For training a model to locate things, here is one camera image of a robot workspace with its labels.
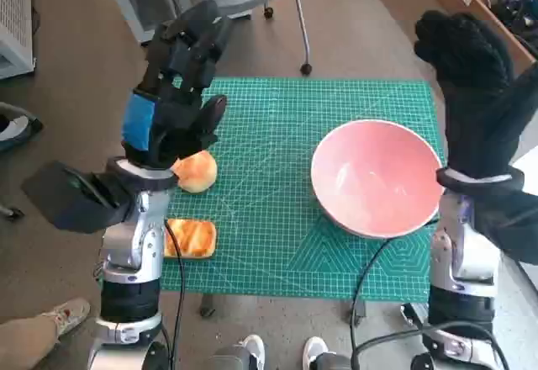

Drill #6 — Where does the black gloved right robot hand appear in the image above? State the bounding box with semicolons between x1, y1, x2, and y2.
414;9;538;177

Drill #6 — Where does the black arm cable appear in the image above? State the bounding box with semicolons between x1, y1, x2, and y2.
163;218;186;370
348;217;497;370

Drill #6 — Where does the black cable bundle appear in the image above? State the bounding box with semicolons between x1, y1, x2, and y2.
491;0;538;58

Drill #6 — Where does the white perforated appliance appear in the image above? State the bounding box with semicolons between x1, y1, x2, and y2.
0;0;37;81

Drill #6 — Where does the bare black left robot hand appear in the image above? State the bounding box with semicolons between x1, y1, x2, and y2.
120;0;235;173

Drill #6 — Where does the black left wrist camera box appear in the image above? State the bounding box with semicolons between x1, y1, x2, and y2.
20;161;136;235

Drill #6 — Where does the pink bowl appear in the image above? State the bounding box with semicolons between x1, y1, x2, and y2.
310;119;446;239

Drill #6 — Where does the rectangular bread loaf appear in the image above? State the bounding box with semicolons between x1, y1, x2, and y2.
162;218;218;260

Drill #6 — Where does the dark grey chair base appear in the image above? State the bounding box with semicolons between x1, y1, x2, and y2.
0;101;45;152

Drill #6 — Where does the green cutting mat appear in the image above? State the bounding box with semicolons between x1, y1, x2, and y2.
161;77;447;296

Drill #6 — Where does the person's leg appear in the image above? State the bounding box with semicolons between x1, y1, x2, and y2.
0;297;92;370

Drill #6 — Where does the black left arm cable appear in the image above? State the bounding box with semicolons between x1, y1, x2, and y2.
163;218;186;370

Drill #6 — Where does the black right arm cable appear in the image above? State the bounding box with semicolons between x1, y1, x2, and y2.
348;217;497;370

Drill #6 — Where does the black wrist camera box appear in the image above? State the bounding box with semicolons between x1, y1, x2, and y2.
20;161;136;235
474;188;538;267

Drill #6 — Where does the grey leg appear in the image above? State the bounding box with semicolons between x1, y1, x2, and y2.
313;352;352;370
208;341;253;370

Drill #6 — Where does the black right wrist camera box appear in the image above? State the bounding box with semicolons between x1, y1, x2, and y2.
474;188;538;267

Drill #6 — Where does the white shoe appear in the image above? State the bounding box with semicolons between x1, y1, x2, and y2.
302;336;331;370
237;335;266;370

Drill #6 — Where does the grey cabinet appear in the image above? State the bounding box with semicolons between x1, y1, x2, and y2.
100;0;253;45

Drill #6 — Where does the round bread bun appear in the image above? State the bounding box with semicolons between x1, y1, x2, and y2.
171;150;219;194

